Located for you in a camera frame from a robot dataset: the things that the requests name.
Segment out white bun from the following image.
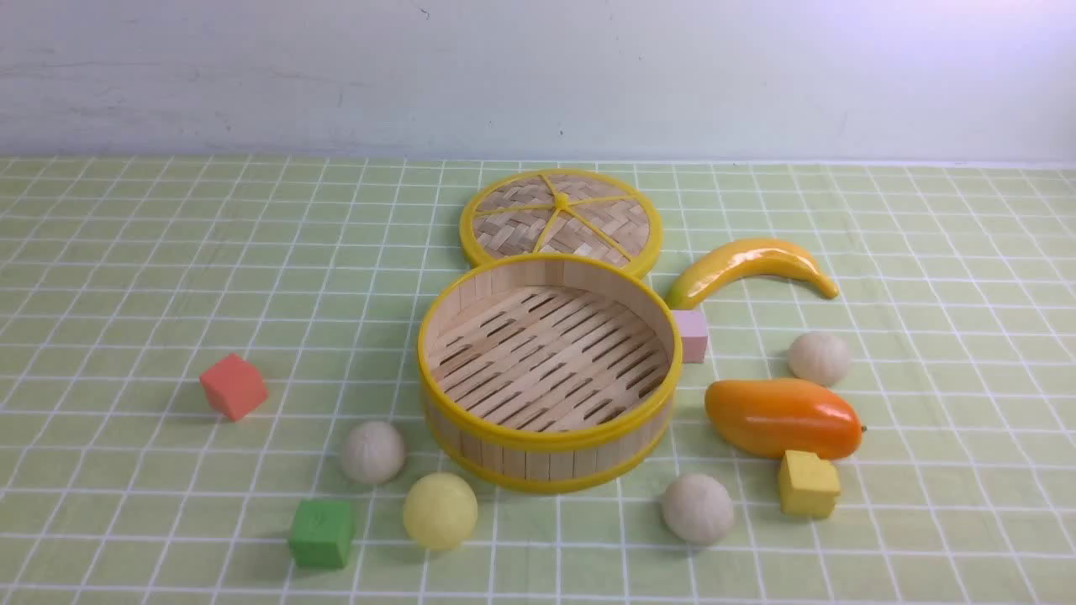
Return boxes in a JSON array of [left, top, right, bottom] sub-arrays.
[[785, 332, 851, 386], [659, 472, 735, 547], [339, 421, 407, 486]]

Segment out yellow bun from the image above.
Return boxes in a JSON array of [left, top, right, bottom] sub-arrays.
[[401, 472, 479, 551]]

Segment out bamboo steamer tray yellow rim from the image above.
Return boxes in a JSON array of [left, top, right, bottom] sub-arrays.
[[416, 254, 683, 493]]

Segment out woven bamboo steamer lid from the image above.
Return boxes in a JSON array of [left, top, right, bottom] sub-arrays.
[[458, 168, 662, 278]]

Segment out pink foam cube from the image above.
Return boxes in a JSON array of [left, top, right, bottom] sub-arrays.
[[670, 308, 709, 364]]

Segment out yellow toy banana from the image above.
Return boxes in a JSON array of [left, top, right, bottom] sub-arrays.
[[664, 238, 839, 310]]

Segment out orange toy mango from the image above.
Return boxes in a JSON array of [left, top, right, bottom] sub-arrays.
[[704, 376, 866, 460]]

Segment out green foam cube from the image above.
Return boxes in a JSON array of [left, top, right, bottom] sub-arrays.
[[288, 500, 355, 569]]

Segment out red foam cube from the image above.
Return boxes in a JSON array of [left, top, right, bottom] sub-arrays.
[[199, 353, 268, 422]]

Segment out yellow foam cube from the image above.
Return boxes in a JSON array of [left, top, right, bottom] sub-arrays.
[[778, 450, 841, 519]]

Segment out green checkered tablecloth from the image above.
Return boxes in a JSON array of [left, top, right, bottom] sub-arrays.
[[1, 156, 1075, 604]]

